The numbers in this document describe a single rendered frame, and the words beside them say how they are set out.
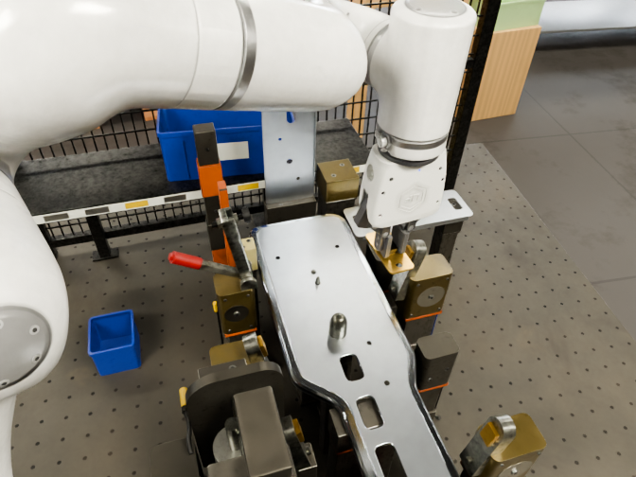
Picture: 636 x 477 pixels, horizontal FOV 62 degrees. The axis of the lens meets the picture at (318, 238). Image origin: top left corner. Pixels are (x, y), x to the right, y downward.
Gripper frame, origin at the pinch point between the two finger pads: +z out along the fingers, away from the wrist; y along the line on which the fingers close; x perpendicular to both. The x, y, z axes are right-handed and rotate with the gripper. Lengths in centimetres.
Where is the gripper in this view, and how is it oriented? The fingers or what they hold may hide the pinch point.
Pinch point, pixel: (391, 238)
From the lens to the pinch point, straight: 73.8
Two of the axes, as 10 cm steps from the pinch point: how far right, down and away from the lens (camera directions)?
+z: -0.4, 7.2, 6.9
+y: 9.3, -2.3, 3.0
